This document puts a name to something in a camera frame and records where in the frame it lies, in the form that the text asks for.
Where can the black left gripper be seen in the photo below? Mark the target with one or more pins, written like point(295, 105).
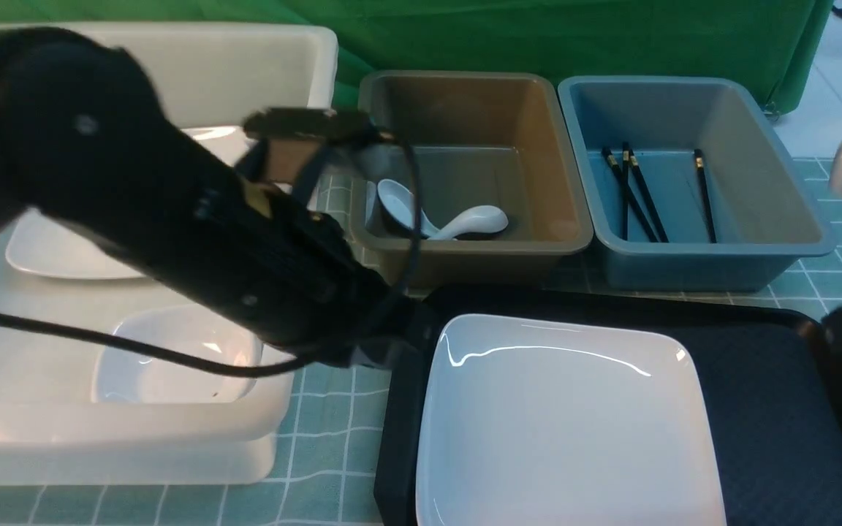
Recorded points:
point(287, 274)

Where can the white ceramic spoon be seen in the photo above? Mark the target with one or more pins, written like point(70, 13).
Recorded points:
point(479, 220)

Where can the black chopstick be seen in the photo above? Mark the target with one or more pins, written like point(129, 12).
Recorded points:
point(704, 195)
point(627, 212)
point(636, 209)
point(634, 166)

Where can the large white square plate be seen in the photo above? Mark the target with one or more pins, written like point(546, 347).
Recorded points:
point(531, 422)

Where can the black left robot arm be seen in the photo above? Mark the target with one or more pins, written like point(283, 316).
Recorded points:
point(84, 141)

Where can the white square plate in bin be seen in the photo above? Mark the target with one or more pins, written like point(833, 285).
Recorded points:
point(43, 248)

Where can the white spoon in brown bin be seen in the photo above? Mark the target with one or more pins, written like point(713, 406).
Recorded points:
point(398, 202)

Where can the black serving tray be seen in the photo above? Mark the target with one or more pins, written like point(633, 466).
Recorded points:
point(772, 384)

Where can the white bowl in bin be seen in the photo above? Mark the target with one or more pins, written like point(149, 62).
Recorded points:
point(123, 377)

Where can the blue-grey plastic bin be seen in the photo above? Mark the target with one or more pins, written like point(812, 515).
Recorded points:
point(765, 219)

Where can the brown plastic bin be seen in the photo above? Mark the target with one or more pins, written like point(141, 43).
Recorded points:
point(487, 139)

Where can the large white plastic bin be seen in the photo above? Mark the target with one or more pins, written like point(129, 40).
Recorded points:
point(207, 74)

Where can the green backdrop cloth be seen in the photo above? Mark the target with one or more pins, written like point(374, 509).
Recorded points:
point(765, 46)

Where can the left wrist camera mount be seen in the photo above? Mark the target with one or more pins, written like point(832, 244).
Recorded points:
point(292, 148)

